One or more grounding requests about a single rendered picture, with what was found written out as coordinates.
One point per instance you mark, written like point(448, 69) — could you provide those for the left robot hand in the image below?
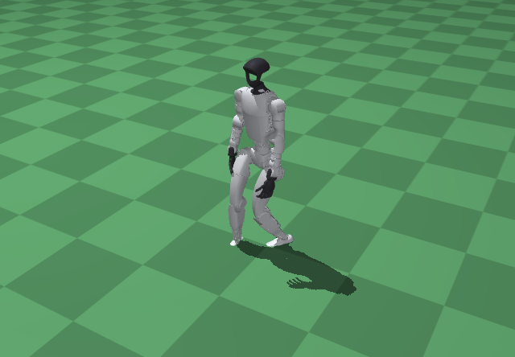
point(267, 187)

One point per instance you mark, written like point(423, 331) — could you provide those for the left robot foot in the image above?
point(277, 241)

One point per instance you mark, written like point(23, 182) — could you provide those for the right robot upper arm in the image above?
point(238, 120)

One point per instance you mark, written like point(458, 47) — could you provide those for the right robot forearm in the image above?
point(235, 138)

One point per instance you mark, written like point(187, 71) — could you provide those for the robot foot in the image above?
point(277, 241)
point(233, 242)

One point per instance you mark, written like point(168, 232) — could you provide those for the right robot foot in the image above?
point(233, 242)

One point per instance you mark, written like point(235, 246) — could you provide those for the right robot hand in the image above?
point(231, 155)

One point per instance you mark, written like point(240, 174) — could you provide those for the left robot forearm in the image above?
point(276, 154)

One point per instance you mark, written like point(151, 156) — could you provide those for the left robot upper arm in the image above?
point(277, 108)

